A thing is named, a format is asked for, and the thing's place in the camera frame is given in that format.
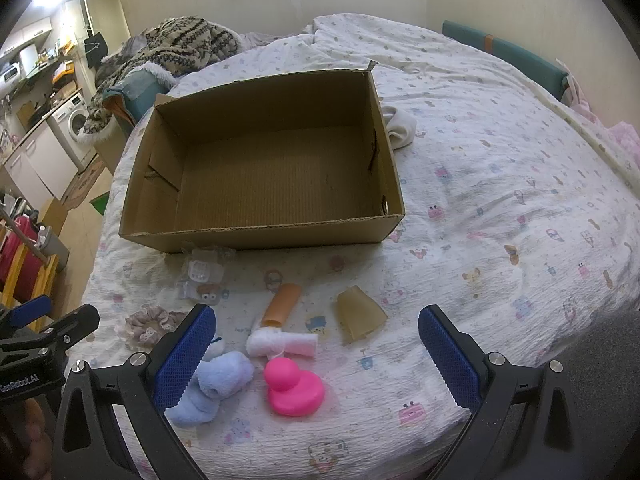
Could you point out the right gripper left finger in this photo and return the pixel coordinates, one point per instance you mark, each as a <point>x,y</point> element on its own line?
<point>88,442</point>

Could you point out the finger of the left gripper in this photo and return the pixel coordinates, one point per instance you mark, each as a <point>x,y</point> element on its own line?
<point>30,311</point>
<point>64,333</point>

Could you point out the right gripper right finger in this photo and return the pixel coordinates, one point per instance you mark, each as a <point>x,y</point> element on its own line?
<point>523,423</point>

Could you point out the beige fabric scrunchie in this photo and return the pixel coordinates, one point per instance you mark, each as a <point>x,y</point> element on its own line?
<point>143,329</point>

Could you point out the light blue plush toy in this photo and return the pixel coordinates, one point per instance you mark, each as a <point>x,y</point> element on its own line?
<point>218,377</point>

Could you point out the clear plastic bag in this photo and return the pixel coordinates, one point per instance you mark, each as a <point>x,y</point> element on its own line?
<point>203,275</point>

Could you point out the white towel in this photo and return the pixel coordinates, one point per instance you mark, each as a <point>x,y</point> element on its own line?
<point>272,342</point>

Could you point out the pink rubber duck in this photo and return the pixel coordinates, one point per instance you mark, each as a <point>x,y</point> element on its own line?
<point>292,392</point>

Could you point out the orange cylindrical tube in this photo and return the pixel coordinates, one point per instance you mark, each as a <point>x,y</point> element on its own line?
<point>281,305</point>

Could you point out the person's left hand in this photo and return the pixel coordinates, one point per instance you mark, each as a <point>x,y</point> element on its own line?
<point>24,433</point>

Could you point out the yellow wooden chair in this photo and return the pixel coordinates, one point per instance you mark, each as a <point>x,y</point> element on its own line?
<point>21,281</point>

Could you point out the grey small trash bin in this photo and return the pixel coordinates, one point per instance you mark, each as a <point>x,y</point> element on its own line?
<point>50,245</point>

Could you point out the white kitchen cabinet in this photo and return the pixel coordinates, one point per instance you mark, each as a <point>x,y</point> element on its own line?
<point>40,167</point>

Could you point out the white washing machine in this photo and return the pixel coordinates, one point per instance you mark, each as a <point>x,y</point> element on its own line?
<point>67,122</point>

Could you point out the white patterned bed quilt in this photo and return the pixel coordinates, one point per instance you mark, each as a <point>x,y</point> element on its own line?
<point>522,224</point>

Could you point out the teal pillow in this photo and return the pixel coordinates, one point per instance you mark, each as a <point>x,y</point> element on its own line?
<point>130,98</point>

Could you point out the knitted patterned sweater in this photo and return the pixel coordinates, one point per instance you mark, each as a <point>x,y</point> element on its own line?
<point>178,46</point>

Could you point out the brown cardboard box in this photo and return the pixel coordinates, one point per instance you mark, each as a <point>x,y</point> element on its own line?
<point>281,161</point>

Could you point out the white cloth beside box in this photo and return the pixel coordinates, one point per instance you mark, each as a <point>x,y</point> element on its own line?
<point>400,126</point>

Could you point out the teal headboard cushion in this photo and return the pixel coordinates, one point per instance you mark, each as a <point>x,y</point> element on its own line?
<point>553,78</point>

